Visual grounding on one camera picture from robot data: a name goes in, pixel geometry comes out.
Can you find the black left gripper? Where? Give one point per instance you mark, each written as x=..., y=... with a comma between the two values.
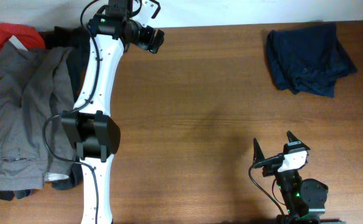
x=145, y=42

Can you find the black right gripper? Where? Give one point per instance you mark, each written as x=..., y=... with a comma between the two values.
x=271, y=168

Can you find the navy blue shorts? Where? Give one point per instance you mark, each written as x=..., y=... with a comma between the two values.
x=309, y=59

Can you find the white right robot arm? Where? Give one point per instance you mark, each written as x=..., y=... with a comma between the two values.
x=303, y=199

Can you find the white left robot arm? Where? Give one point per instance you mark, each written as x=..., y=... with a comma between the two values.
x=90, y=130

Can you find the dark green black garment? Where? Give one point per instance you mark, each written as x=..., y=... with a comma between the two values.
x=76, y=53

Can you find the red garment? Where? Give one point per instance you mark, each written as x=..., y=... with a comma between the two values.
x=28, y=36

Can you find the grey trousers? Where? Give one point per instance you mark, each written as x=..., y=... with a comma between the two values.
x=29, y=112

